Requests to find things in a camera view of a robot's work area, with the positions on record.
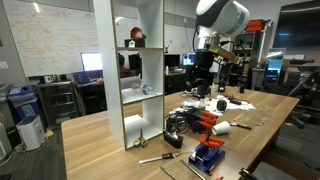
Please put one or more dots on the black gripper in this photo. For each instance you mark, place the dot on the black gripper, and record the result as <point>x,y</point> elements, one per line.
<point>198,75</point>

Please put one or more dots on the yellow-handled scissors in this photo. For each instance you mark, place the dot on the yellow-handled scissors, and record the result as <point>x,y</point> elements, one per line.
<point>140,141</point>

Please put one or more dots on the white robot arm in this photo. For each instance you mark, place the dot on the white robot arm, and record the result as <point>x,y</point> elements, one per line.
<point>216,19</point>

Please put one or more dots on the white wooden shelf unit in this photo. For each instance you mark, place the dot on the white wooden shelf unit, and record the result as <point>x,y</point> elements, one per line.
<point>126,61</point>

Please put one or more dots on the plastic bag on shelf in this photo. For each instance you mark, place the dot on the plastic bag on shelf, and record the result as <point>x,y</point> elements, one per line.
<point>143,88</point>

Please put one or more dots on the blue-screen monitor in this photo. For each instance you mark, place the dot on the blue-screen monitor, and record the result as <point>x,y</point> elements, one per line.
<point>188,59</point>

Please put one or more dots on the white cloth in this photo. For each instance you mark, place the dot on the white cloth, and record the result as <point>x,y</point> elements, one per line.
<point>212,105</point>

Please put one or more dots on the black round speaker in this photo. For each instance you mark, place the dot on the black round speaker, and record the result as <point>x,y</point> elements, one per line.
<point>221,105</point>

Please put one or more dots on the white paper cup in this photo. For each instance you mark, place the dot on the white paper cup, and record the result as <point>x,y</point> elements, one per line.
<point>221,128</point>

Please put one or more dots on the black tape dispenser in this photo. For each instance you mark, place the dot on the black tape dispenser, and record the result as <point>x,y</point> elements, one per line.
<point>173,139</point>

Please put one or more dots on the clear plastic cup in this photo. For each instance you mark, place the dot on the clear plastic cup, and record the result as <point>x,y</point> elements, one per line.
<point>265,113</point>

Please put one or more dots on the red storage bins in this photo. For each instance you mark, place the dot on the red storage bins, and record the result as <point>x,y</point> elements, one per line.
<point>255,25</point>

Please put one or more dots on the red helmet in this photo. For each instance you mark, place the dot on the red helmet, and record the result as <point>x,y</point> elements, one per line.
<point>137,33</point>

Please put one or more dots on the metal rod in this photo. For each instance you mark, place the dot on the metal rod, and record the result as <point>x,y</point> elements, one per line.
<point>168,173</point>
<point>192,169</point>

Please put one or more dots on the lit computer monitor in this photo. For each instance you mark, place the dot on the lit computer monitor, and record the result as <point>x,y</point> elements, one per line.
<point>91,61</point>

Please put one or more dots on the black metal cart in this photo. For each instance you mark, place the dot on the black metal cart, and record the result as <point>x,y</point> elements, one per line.
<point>58,102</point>

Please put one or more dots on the whiteboard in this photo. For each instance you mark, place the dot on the whiteboard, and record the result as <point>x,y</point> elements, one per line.
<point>50,41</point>

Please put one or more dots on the white air purifier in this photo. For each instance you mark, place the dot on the white air purifier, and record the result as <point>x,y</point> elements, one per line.
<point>31,132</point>

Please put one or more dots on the blue recycling bin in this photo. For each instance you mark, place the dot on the blue recycling bin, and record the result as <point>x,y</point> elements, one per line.
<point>25,101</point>

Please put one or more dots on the orange-handled tool set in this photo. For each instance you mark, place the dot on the orange-handled tool set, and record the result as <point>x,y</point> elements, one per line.
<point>199,120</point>

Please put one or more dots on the yellow-handled utility knife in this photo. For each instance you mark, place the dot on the yellow-handled utility knife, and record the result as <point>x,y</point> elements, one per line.
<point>232,123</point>

